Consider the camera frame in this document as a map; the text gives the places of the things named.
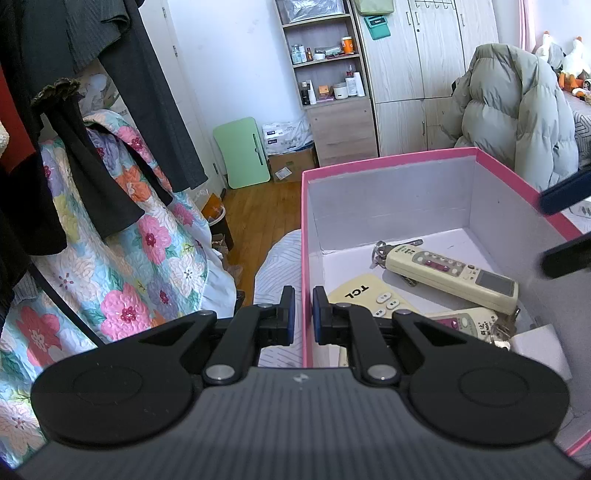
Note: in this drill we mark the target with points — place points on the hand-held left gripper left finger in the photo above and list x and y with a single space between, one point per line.
289 318

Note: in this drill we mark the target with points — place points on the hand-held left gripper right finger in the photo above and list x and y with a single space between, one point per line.
318 318

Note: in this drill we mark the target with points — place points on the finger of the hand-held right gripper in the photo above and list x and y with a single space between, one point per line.
568 258
565 196

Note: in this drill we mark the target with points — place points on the pink storage box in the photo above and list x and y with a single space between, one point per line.
392 203

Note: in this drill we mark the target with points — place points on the white striped bed sheet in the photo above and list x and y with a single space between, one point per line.
277 277

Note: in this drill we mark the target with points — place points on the yellow remote control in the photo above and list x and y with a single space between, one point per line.
360 293

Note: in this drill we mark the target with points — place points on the key bunch with red tag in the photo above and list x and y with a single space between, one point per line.
381 254

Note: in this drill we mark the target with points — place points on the grey-green puffer jacket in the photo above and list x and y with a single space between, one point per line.
508 120

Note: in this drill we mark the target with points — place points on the small white box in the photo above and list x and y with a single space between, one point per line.
540 350

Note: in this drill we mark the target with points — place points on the beige remote with grey screen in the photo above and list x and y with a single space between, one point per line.
461 277

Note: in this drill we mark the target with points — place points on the cream remote with magenta patch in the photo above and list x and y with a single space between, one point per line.
475 323

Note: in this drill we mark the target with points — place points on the dark round bin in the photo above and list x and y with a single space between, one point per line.
224 226

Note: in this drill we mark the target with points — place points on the white goose plush toy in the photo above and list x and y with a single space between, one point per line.
577 62
549 48

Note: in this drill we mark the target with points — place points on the orange bag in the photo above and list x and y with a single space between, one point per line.
212 206

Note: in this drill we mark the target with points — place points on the cardboard box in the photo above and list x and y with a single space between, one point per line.
295 168

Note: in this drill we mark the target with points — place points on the floral quilt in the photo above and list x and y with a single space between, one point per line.
138 258

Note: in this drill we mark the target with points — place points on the green folding table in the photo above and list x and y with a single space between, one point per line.
242 154

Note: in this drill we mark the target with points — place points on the pink curtain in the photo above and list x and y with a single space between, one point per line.
527 23

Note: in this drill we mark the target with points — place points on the white and blue tissue pack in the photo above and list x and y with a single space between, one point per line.
286 136

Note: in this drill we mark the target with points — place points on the wooden shelf cabinet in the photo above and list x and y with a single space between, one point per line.
341 129

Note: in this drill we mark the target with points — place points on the wooden wardrobe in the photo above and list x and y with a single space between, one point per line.
438 50

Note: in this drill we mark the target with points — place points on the black bottle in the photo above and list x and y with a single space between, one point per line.
304 93

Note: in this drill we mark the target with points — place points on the white cream jar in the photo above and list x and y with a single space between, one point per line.
340 91

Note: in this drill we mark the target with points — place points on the white pump bottle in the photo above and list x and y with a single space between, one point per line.
354 83

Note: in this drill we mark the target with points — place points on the black ruffled garment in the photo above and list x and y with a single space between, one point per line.
92 175

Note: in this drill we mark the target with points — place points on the teal pouch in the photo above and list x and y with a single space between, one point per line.
377 26

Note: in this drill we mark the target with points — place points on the dark grey ribbed garment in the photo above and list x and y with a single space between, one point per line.
152 92

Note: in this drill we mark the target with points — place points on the orange lidded jar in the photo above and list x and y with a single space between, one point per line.
347 45

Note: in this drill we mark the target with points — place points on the light green bag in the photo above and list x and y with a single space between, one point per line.
374 6

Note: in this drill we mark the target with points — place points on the white door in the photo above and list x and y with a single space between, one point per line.
171 69

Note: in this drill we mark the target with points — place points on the dark jacket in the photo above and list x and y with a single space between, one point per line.
27 217

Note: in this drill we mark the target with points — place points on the clear plastic storage bag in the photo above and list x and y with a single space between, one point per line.
311 9

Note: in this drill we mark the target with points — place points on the cream garment with white cuff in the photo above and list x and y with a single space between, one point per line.
3 138

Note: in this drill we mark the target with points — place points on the red garment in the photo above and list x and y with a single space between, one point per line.
14 120

